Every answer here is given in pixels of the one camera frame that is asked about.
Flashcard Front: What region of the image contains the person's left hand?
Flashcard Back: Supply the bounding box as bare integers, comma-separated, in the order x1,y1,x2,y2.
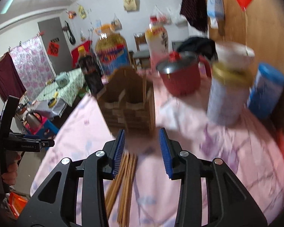
1,153,21,186

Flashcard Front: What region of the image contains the blue plastic stool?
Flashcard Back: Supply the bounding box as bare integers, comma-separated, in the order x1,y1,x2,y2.
24,119,59,139

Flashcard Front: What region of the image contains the steel electric kettle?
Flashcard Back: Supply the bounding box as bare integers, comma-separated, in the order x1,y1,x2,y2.
25,111,42,129

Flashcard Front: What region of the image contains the pink floral tablecloth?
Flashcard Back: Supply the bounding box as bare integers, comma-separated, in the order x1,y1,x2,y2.
31,77,284,226

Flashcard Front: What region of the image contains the yellow small frying pan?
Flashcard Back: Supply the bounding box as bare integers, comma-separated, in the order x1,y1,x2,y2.
48,91,58,108

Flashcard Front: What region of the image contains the dark red hanging cloth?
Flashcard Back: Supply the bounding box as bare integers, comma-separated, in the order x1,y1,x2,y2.
0,52,27,102

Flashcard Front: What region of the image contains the brown wooden chopstick holder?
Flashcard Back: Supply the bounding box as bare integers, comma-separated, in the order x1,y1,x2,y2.
97,68,155,136

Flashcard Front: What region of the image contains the green cloth side table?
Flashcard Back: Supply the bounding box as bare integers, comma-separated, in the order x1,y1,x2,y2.
34,68,85,119

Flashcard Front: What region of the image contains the white rice cooker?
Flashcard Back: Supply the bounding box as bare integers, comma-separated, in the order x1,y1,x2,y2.
55,72,70,88

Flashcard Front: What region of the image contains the pink floral hanging curtain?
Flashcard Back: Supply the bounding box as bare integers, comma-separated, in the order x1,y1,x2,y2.
9,36,54,100

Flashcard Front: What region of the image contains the dark soy sauce bottle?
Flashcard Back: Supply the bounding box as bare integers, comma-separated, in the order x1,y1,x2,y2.
78,46,104,97

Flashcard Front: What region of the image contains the small red door poster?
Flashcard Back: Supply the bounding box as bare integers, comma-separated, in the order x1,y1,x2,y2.
47,42,60,57

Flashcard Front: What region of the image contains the blue lidded canister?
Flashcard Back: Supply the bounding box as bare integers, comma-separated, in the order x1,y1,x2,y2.
247,62,284,120

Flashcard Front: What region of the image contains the large cooking oil jug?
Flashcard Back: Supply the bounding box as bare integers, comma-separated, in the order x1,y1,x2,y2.
95,24,131,77

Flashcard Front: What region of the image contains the white milk powder can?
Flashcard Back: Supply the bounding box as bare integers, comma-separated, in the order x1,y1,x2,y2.
207,62,253,127

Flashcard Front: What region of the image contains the wooden chair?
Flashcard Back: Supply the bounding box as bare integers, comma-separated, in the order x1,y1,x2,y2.
132,32,150,69

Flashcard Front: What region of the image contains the red electric cooking pot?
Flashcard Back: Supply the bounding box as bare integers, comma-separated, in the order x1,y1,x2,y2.
156,51,212,97

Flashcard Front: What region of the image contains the white pink plastic bottle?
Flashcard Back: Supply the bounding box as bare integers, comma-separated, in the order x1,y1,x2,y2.
145,16,169,71

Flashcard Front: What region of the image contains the white ceramic bowl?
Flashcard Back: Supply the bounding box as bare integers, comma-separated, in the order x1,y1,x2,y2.
215,42,255,71

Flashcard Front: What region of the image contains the beige tote bag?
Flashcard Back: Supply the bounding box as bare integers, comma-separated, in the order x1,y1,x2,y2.
123,0,138,12

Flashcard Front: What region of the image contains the black dotted hanging cloth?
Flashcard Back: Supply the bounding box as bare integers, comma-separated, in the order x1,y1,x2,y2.
180,0,208,32

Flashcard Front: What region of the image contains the blue white hanging bag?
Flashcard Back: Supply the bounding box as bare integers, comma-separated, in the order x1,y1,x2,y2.
207,0,225,29

